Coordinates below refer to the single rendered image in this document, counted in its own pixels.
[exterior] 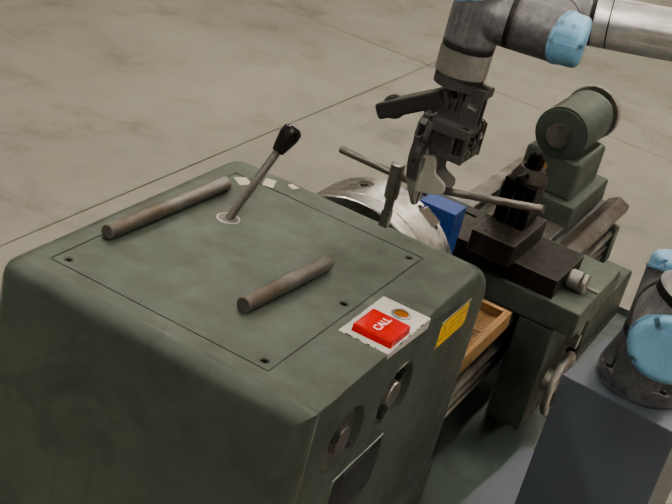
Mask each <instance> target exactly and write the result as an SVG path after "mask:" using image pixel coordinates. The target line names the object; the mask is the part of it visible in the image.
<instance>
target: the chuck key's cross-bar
mask: <svg viewBox="0 0 672 504"><path fill-rule="evenodd" d="M339 153H341V154H344V155H346V156H348V157H350V158H352V159H354V160H357V161H359V162H361V163H363V164H365V165H367V166H370V167H372V168H374V169H376V170H378V171H380V172H383V173H385V174H387V175H389V172H390V167H388V166H386V165H384V164H382V163H380V162H378V161H375V160H373V159H371V158H369V157H367V156H364V155H362V154H360V153H358V152H356V151H354V150H351V149H349V148H347V147H345V146H341V147H340V148H339ZM399 180H400V181H402V182H404V183H406V184H407V176H406V174H403V175H402V176H401V177H400V178H399ZM443 195H448V196H454V197H459V198H464V199H469V200H474V201H480V202H485V203H490V204H495V205H500V206H506V207H511V208H516V209H521V210H526V211H532V212H537V213H542V214H543V213H544V212H545V206H544V205H540V204H534V203H529V202H524V201H518V200H513V199H508V198H502V197H497V196H492V195H487V194H481V193H476V192H471V191H465V190H460V189H455V188H450V187H445V191H444V193H443Z"/></svg>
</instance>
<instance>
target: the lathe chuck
mask: <svg viewBox="0 0 672 504"><path fill-rule="evenodd" d="M363 182H365V183H371V184H373V185H374V186H373V187H370V188H364V187H358V186H355V184H357V183H363ZM386 184H387V181H385V180H381V179H377V178H370V177H355V178H349V179H345V180H341V181H339V182H336V183H334V184H332V185H330V186H328V187H326V188H324V189H323V190H321V191H319V192H317V193H321V192H325V191H332V190H345V191H352V192H357V193H360V194H364V195H366V196H369V197H371V198H373V199H376V200H377V201H379V202H381V203H383V204H385V200H386V198H385V197H384V193H385V188H386ZM317 193H315V194H317ZM424 206H425V205H424V204H423V203H422V202H421V201H420V200H419V202H418V203H417V204H416V205H412V204H411V203H410V198H409V194H408V191H407V190H405V189H403V188H402V187H401V188H400V192H399V196H398V199H397V200H395V201H394V205H393V209H392V210H393V211H394V212H395V213H396V214H397V215H398V216H399V217H401V218H402V219H403V221H404V222H405V223H406V224H407V225H408V226H409V227H410V229H411V230H412V231H413V233H414V234H415V236H416V237H417V239H418V240H419V241H421V242H424V243H426V244H428V245H430V246H432V247H435V248H437V249H439V250H441V251H443V252H446V253H448V254H450V255H452V254H451V250H450V246H449V243H448V241H447V238H446V236H445V234H444V232H443V230H442V228H441V226H440V224H437V225H436V226H435V227H433V228H432V227H431V226H430V224H429V223H428V221H427V220H426V219H425V218H424V216H423V215H422V214H421V213H420V212H419V211H418V210H419V208H420V209H421V208H423V207H424ZM418 207H419V208H418ZM434 228H435V229H436V230H435V229H434Z"/></svg>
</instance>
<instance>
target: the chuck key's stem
mask: <svg viewBox="0 0 672 504"><path fill-rule="evenodd" d="M405 167H406V164H405V162H404V161H402V160H398V159H396V160H393V161H392V163H391V167H390V172H389V176H388V180H387V184H386V188H385V193H384V197H385V198H386V200H385V204H384V208H383V210H382V212H381V216H380V220H379V224H378V225H379V226H381V227H384V228H387V227H388V226H389V225H390V222H391V218H392V214H393V210H392V209H393V205H394V201H395V200H397V199H398V196H399V192H400V188H401V183H402V181H400V180H399V178H400V177H401V176H402V175H403V174H404V171H405Z"/></svg>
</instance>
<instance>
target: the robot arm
mask: <svg viewBox="0 0 672 504"><path fill-rule="evenodd" d="M496 45H497V46H501V47H503V48H506V49H509V50H512V51H515V52H519V53H522V54H525V55H528V56H531V57H534V58H538V59H541V60H544V61H547V62H548V63H550V64H552V65H561V66H565V67H569V68H574V67H576V66H577V65H578V64H579V63H580V61H581V58H582V56H583V53H584V50H585V48H586V45H587V46H592V47H597V48H602V49H607V50H613V51H618V52H623V53H628V54H633V55H638V56H644V57H649V58H654V59H659V60H664V61H669V62H672V8H671V7H665V6H660V5H654V4H649V3H643V2H638V1H632V0H453V4H452V7H451V11H450V15H449V18H448V22H447V26H446V29H445V33H444V37H443V40H442V42H441V46H440V50H439V53H438V57H437V61H436V64H435V67H436V70H435V74H434V77H433V79H434V81H435V82H436V83H437V84H439V85H440V86H442V87H440V88H435V89H430V90H425V91H420V92H415V93H411V94H406V95H401V96H400V95H397V94H392V95H389V96H387V97H386V98H385V99H384V101H381V102H379V103H377V104H376V105H375V108H376V112H377V116H378V118H379V119H385V118H390V119H398V118H400V117H402V116H403V115H406V114H411V113H416V112H422V111H424V114H423V115H422V116H421V118H420V119H419V122H418V124H417V127H416V130H415V133H414V139H413V143H412V146H411V149H410V152H409V156H408V161H407V172H406V176H407V188H408V194H409V198H410V203H411V204H412V205H416V204H417V203H418V202H419V200H420V198H421V196H422V194H423V193H429V194H435V195H441V194H443V193H444V191H445V187H450V188H452V187H453V186H454V185H455V181H456V179H455V177H454V175H453V174H452V173H451V172H450V171H449V170H448V169H447V166H446V164H447V161H449V162H451V163H454V164H456V165H459V166H461V164H462V163H464V162H465V161H467V160H469V159H470V158H472V157H474V156H475V155H476V154H477V155H479V152H480V149H481V145H482V142H483V139H484V135H485V132H486V129H487V125H488V123H487V122H486V121H485V119H483V115H484V111H485V108H486V105H487V101H488V99H489V98H491V97H493V93H494V90H495V88H494V87H492V86H489V85H487V84H484V81H485V80H486V77H487V73H488V70H489V67H490V64H491V60H492V57H493V54H494V51H495V48H496ZM482 120H484V121H482ZM596 372H597V375H598V377H599V378H600V380H601V381H602V382H603V383H604V384H605V385H606V386H607V387H608V388H609V389H610V390H612V391H613V392H614V393H616V394H617V395H619V396H621V397H623V398H624V399H626V400H629V401H631V402H633V403H636V404H638V405H642V406H645V407H649V408H654V409H672V250H671V249H660V250H657V251H655V252H653V254H652V255H651V257H650V259H649V261H648V263H646V269H645V271H644V274H643V277H642V279H641V282H640V284H639V287H638V289H637V292H636V295H635V297H634V300H633V302H632V305H631V308H630V310H629V313H628V315H627V318H626V320H625V323H624V325H623V328H622V329H621V331H620V332H619V333H618V334H617V335H616V336H615V337H614V339H613V340H612V341H611V342H610V343H609V344H608V345H607V346H606V348H605V349H604V350H603V351H602V353H601V354H600V357H599V359H598V362H597V364H596Z"/></svg>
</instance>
